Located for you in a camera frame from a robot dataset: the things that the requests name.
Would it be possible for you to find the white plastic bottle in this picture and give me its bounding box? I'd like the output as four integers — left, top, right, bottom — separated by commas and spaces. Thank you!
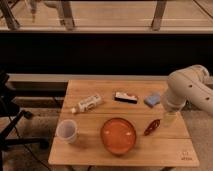
71, 94, 103, 114

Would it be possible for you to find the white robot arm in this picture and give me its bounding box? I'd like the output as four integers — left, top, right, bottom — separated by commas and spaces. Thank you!
161, 65, 213, 126

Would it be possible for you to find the orange ceramic bowl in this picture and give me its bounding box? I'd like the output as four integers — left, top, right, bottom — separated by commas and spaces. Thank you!
100, 118, 137, 156

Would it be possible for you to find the red chili pepper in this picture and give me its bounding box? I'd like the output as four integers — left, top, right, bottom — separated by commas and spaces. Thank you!
144, 119, 160, 136

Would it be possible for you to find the blue sponge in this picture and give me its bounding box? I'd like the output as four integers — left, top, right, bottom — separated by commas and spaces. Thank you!
144, 93, 161, 107

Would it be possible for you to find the black and white eraser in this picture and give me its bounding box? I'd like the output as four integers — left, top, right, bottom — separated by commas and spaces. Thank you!
114, 92, 138, 104

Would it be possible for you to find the wooden table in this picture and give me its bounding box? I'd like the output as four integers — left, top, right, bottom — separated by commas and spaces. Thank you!
49, 80, 199, 167

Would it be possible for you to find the white plastic cup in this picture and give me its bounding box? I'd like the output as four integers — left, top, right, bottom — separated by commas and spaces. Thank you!
56, 119, 77, 143

